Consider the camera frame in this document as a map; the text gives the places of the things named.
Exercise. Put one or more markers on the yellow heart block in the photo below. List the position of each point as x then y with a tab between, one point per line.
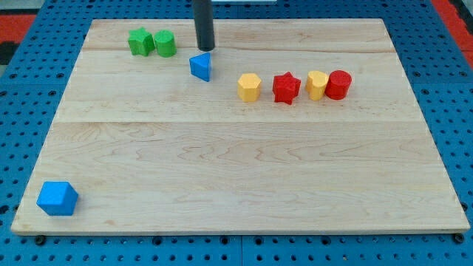
316	84

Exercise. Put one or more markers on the red star block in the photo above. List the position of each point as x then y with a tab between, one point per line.
285	88

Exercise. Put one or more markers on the green star block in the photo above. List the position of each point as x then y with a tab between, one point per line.
140	42

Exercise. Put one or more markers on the light wooden board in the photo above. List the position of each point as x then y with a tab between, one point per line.
153	150

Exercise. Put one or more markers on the red cylinder block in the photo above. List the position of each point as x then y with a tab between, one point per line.
338	84

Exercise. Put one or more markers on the blue triangle block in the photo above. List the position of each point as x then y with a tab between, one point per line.
200	66

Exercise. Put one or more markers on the green cylinder block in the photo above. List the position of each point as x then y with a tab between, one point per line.
165	43

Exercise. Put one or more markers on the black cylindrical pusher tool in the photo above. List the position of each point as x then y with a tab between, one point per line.
204	26

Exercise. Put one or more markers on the yellow hexagon block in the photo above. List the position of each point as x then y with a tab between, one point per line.
249	87

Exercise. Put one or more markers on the blue cube block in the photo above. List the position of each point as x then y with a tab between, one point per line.
57	198

